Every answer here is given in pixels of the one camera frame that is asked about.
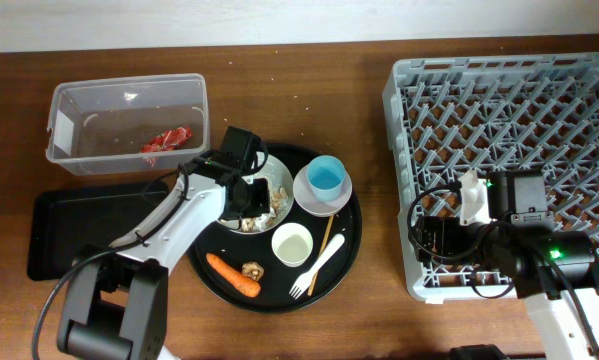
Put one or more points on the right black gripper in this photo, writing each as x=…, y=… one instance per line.
x=446, y=227

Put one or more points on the peanut shells and rice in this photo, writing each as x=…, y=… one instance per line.
x=279, y=206

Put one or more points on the clear plastic waste bin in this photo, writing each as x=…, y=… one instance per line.
x=99, y=127

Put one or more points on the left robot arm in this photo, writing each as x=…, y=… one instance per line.
x=117, y=297

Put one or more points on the small white cup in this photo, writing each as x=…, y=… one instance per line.
x=292, y=244

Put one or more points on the white plastic fork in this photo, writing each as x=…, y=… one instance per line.
x=304, y=281

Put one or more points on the white saucer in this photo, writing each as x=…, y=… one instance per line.
x=305, y=198

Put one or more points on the black rectangular tray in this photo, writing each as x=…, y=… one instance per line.
x=66, y=220

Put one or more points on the red snack wrapper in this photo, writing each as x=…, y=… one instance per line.
x=169, y=140

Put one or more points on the orange carrot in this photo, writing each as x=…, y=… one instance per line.
x=243, y=284

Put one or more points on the light blue plastic cup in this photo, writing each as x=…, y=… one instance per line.
x=326, y=175

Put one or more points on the wooden chopstick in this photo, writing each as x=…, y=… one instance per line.
x=323, y=245

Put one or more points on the grey dishwasher rack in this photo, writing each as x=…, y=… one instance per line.
x=446, y=116

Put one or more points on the round black serving tray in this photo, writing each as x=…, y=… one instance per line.
x=236, y=249

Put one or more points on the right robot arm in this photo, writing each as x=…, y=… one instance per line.
x=505, y=225

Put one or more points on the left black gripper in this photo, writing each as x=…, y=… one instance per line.
x=262, y=204

